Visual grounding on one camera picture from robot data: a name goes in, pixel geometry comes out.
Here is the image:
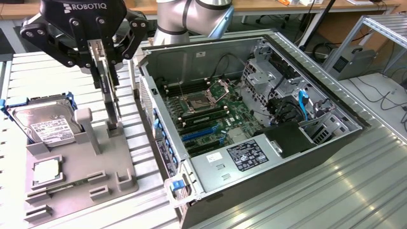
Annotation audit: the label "grey plastic parts rack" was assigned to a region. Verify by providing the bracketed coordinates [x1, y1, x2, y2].
[20, 107, 140, 227]

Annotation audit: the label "blue expansion slot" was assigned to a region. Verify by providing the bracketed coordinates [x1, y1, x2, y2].
[180, 126, 216, 141]

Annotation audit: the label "small slotted disk bay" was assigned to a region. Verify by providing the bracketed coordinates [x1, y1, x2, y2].
[299, 111, 363, 146]

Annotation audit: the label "grey power supply unit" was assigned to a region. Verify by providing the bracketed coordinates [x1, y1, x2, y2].
[189, 133, 284, 194]

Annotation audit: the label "wooden desk with white frame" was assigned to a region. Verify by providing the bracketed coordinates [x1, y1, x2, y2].
[0, 0, 158, 54]

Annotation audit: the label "black plastic shroud box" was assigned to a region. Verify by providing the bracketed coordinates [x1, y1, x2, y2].
[263, 121, 313, 158]

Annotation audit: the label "aluminium frame with slats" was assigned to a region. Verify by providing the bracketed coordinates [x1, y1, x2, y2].
[324, 14, 407, 83]

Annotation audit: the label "installed black RAM stick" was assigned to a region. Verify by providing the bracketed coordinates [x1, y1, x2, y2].
[178, 108, 230, 127]

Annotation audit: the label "black expansion slot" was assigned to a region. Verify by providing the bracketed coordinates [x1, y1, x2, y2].
[184, 139, 220, 148]
[189, 144, 224, 155]

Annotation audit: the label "metal socket cover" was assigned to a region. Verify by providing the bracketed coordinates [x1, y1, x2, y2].
[205, 80, 230, 104]

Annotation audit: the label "grey computer tower black handle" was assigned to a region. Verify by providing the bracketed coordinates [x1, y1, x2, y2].
[329, 46, 379, 81]

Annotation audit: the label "graphics card with metal bracket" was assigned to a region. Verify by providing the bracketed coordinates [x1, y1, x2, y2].
[86, 39, 124, 131]

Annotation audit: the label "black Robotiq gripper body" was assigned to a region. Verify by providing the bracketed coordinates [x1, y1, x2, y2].
[38, 0, 128, 48]

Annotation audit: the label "silver CPU chip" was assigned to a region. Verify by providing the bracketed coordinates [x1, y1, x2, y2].
[33, 159, 61, 184]

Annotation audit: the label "large metal disk bay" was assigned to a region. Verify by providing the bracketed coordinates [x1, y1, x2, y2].
[240, 39, 315, 98]

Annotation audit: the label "black wire bundle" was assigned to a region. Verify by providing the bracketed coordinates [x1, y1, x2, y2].
[265, 97, 303, 126]

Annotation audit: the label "green motherboard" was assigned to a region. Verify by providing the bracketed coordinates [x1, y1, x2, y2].
[160, 78, 271, 156]

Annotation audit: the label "white small boxes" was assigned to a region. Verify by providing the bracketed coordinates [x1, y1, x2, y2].
[291, 0, 323, 7]

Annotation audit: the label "hard disk with blue caddy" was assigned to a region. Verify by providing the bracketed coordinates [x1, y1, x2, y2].
[0, 92, 80, 147]

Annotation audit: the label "blue data wire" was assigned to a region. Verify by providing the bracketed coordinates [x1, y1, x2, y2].
[299, 89, 311, 122]

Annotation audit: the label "black floor cable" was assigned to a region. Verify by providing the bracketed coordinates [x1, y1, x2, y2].
[348, 76, 407, 113]

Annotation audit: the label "long wooden desk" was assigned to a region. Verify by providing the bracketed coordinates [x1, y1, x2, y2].
[233, 0, 401, 48]

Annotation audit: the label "silver chipset heatsink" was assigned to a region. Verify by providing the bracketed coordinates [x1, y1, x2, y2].
[226, 127, 252, 141]

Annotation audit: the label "CPU socket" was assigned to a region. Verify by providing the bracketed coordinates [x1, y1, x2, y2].
[184, 92, 210, 113]

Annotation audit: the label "black stand pole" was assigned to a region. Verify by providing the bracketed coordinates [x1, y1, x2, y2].
[299, 0, 337, 48]

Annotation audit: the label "open black PC case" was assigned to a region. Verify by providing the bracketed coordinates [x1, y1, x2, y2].
[126, 28, 371, 229]

